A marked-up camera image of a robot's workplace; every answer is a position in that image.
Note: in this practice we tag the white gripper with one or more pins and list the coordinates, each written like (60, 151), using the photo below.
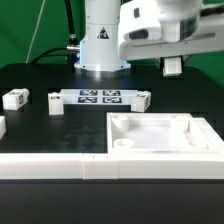
(201, 43)

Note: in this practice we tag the white square tabletop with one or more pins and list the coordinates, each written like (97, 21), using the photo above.
(176, 133)

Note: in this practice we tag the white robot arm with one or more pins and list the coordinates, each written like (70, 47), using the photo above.
(167, 31)

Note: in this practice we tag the white U-shaped obstacle fence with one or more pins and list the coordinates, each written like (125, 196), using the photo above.
(107, 165)

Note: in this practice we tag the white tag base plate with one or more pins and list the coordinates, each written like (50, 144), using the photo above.
(97, 97)

